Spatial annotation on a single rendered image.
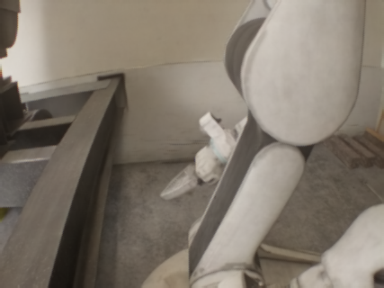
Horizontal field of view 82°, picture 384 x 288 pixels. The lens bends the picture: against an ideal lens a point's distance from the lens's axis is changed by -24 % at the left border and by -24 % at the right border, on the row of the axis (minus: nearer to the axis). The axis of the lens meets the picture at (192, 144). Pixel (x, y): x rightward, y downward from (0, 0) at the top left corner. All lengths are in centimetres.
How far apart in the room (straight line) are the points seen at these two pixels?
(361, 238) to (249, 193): 19
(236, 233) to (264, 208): 6
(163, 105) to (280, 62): 174
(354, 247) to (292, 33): 23
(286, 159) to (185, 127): 172
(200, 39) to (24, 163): 147
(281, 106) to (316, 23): 10
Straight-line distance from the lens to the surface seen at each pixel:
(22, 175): 103
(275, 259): 75
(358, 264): 29
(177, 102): 200
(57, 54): 209
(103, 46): 200
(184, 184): 69
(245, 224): 44
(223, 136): 65
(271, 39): 29
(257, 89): 30
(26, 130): 133
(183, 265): 86
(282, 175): 40
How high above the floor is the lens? 104
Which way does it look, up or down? 26 degrees down
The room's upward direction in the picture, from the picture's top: 3 degrees counter-clockwise
